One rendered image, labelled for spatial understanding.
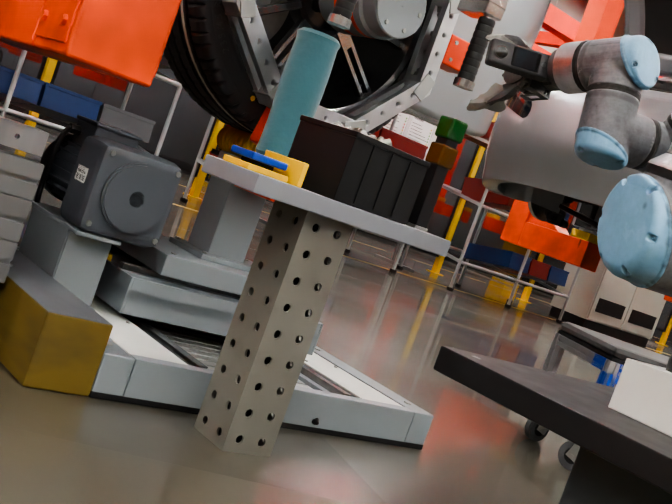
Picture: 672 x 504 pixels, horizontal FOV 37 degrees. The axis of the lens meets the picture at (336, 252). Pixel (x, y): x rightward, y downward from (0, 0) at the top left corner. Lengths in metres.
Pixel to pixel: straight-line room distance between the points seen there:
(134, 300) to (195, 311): 0.14
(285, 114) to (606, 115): 0.61
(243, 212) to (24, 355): 0.73
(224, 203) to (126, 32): 0.62
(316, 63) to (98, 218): 0.51
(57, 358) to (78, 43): 0.51
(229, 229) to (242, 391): 0.66
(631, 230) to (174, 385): 0.83
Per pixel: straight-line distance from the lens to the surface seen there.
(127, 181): 1.94
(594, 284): 10.06
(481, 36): 2.09
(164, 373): 1.79
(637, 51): 1.75
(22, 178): 1.80
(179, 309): 2.09
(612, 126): 1.72
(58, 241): 2.01
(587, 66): 1.79
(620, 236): 1.47
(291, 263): 1.64
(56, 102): 6.08
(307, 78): 1.95
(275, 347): 1.67
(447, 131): 1.83
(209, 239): 2.25
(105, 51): 1.72
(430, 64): 2.30
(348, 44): 2.28
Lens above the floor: 0.47
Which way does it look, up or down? 3 degrees down
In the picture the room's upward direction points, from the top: 20 degrees clockwise
